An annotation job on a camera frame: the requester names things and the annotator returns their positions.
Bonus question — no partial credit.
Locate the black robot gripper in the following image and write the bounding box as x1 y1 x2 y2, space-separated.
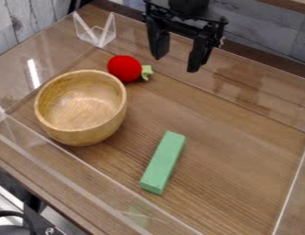
144 0 228 73

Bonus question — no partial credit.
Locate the red plush radish toy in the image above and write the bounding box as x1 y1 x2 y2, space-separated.
107 55 153 83

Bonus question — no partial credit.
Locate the brown wooden bowl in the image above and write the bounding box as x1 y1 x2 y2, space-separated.
33 70 127 146

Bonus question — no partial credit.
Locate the black stand under table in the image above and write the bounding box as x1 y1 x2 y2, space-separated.
0 201 67 235

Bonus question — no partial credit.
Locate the clear acrylic corner bracket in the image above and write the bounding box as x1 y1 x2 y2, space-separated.
72 12 115 48

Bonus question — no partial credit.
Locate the clear acrylic tray wall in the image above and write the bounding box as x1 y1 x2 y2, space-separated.
0 107 203 235

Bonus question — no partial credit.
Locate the green rectangular block stick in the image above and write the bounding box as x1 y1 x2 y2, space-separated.
139 131 185 195

